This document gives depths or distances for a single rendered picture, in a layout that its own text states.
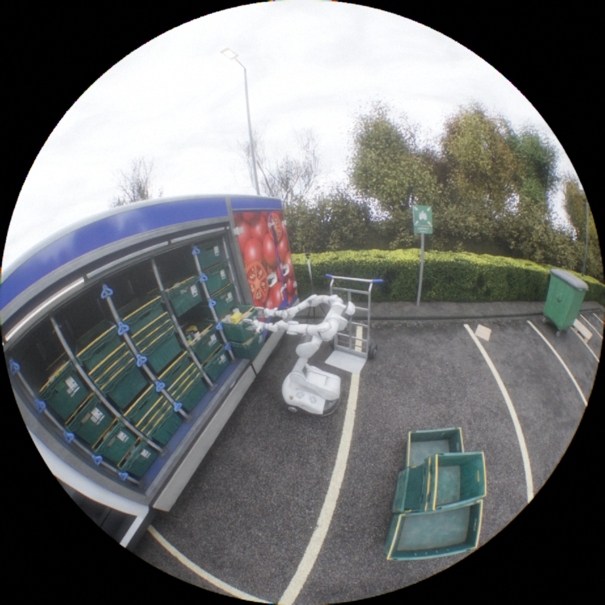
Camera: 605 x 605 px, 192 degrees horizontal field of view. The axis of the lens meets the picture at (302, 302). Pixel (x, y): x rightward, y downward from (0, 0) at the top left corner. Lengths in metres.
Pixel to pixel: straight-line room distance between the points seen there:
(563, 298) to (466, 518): 4.82
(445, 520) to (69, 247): 2.93
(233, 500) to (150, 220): 2.52
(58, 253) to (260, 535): 2.47
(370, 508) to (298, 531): 0.65
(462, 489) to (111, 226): 3.02
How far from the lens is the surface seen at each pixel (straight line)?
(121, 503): 2.07
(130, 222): 1.41
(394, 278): 4.13
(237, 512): 2.19
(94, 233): 1.34
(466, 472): 1.89
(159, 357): 1.64
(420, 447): 2.21
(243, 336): 1.95
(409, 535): 1.87
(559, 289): 5.74
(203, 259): 1.90
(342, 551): 2.06
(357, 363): 2.76
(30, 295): 1.32
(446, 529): 1.89
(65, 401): 1.58
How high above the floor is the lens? 1.98
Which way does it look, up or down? 25 degrees down
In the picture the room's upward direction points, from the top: 9 degrees counter-clockwise
